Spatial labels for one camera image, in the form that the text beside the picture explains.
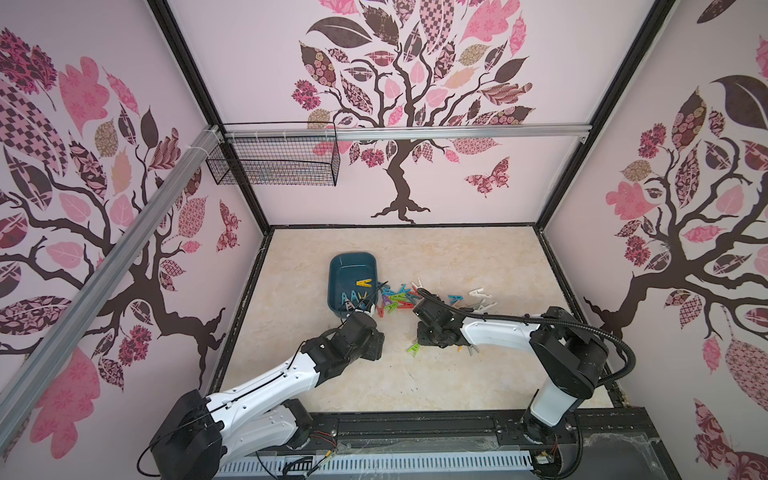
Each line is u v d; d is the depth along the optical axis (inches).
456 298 38.7
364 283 40.0
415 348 34.5
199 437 15.3
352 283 40.4
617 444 28.5
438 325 27.6
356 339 23.6
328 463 27.4
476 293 39.4
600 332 16.7
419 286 39.5
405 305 38.3
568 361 17.9
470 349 34.6
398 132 36.7
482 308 37.7
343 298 38.4
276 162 48.0
